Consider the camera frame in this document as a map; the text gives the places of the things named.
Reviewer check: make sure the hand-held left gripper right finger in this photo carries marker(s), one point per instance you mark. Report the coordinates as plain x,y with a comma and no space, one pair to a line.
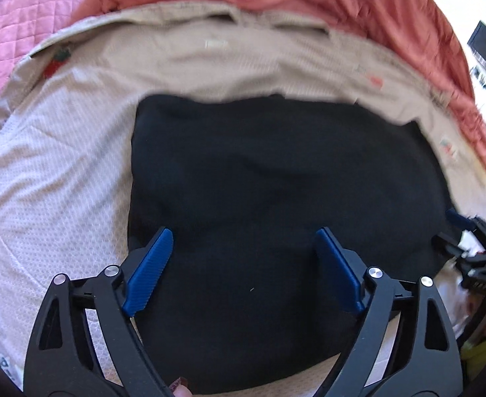
338,275

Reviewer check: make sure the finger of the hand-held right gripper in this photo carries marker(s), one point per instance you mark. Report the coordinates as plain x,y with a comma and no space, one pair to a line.
448,246
458,218

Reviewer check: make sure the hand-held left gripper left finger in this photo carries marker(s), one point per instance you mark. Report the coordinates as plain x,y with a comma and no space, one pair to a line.
150,275

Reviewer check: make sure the black sweater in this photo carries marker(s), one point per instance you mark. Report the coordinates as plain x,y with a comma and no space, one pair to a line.
268,194

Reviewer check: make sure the person's left hand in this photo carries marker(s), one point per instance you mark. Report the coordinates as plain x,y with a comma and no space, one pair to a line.
181,388

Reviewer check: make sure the person's yellow-green top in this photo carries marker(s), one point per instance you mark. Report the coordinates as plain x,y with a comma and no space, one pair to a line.
485,355

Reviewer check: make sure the beige strawberry printed blanket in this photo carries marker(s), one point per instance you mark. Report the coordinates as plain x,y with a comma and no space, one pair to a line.
81,173

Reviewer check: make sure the coral pink duvet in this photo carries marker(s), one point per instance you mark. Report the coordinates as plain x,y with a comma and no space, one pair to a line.
350,8

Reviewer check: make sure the pink quilted blanket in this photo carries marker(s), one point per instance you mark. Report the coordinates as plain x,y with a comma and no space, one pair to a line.
28,29

